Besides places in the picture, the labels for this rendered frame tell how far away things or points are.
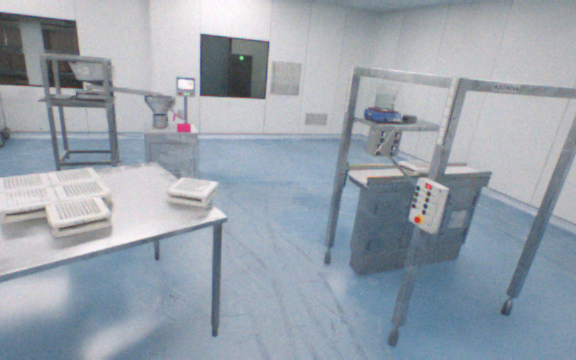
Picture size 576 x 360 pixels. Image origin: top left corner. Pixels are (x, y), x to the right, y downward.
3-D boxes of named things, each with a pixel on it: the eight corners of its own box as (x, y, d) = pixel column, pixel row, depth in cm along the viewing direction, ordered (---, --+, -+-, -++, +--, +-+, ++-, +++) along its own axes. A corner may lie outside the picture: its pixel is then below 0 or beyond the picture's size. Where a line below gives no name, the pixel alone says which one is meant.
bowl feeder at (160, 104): (145, 129, 407) (144, 98, 394) (145, 123, 438) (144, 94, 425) (187, 130, 425) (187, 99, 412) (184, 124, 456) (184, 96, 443)
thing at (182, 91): (177, 126, 440) (176, 76, 419) (176, 124, 449) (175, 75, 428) (195, 126, 449) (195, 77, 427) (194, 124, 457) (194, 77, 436)
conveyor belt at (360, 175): (364, 187, 256) (365, 181, 255) (347, 175, 278) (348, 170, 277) (489, 180, 306) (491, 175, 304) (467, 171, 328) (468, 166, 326)
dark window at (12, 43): (-11, 84, 547) (-26, 8, 509) (-10, 84, 548) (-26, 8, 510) (83, 89, 596) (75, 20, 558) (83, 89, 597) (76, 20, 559)
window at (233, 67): (200, 96, 673) (200, 33, 633) (199, 96, 674) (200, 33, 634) (265, 99, 724) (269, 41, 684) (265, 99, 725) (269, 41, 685)
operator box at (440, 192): (429, 234, 179) (441, 189, 170) (408, 219, 194) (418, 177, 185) (437, 233, 181) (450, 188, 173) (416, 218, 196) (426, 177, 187)
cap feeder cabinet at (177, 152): (146, 192, 418) (143, 132, 392) (146, 176, 467) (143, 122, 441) (198, 189, 442) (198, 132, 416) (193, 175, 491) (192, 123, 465)
